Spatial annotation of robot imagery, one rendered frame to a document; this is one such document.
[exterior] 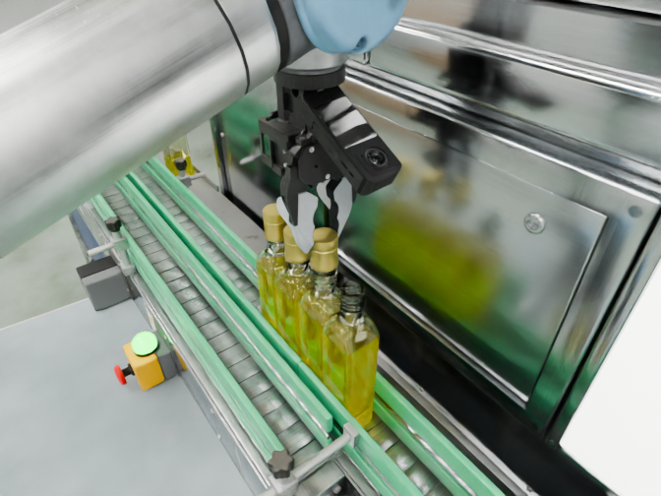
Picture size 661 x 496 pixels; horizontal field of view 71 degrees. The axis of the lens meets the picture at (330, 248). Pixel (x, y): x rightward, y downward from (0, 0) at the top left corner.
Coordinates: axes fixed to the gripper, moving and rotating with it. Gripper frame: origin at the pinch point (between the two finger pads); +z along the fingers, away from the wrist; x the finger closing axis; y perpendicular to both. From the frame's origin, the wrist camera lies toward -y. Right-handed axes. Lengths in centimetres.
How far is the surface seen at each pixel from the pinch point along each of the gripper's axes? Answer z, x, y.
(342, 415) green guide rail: 21.3, 4.0, -9.4
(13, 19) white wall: 71, -25, 586
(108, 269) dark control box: 34, 18, 58
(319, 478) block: 29.1, 9.1, -11.0
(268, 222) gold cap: 2.7, 1.7, 10.8
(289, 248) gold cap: 3.5, 1.9, 5.0
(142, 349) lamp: 33.1, 20.3, 29.1
